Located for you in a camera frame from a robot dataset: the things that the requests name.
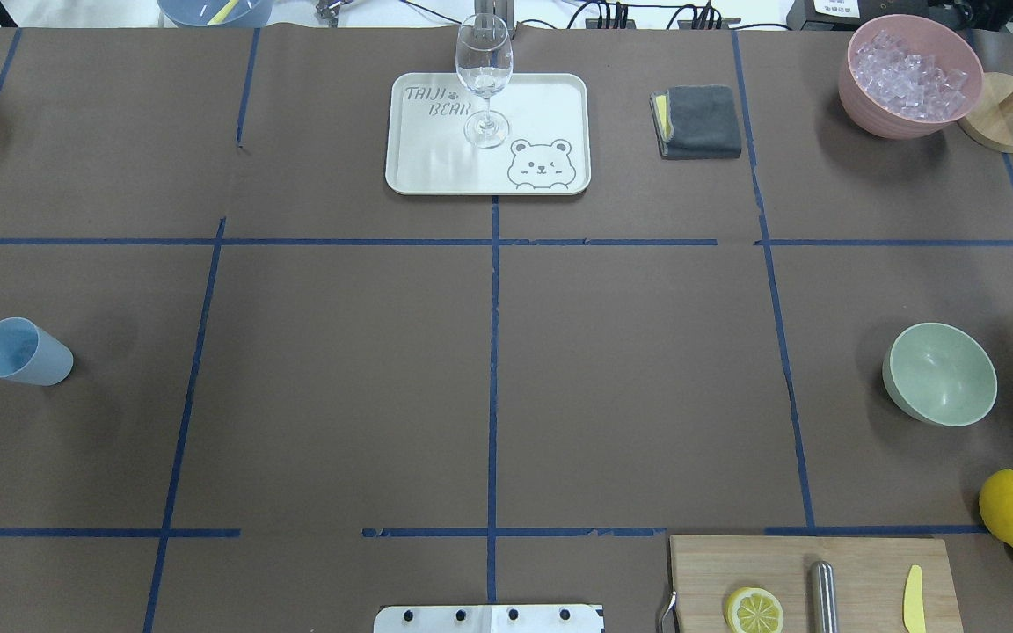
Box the green ceramic bowl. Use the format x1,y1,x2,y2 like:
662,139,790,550
881,322,1000,427

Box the light blue plastic cup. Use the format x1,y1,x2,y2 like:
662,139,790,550
0,316,74,386

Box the blue bowl with fork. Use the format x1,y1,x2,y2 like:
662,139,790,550
157,1,274,28

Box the pink bowl of ice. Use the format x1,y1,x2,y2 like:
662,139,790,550
839,13,984,139

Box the white bear serving tray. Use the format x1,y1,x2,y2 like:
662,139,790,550
385,72,592,195

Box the grey folded cloth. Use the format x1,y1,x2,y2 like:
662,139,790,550
650,84,742,160

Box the clear wine glass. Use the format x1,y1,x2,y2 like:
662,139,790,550
455,12,514,149

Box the half lemon slice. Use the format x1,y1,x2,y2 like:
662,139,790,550
723,586,785,633

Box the steel muddler rod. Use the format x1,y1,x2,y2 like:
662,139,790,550
811,560,840,633

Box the wooden cutting board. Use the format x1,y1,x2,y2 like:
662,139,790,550
670,535,964,632

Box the yellow plastic knife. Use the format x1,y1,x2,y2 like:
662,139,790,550
901,564,926,633

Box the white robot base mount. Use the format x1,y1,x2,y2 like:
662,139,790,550
373,604,606,632

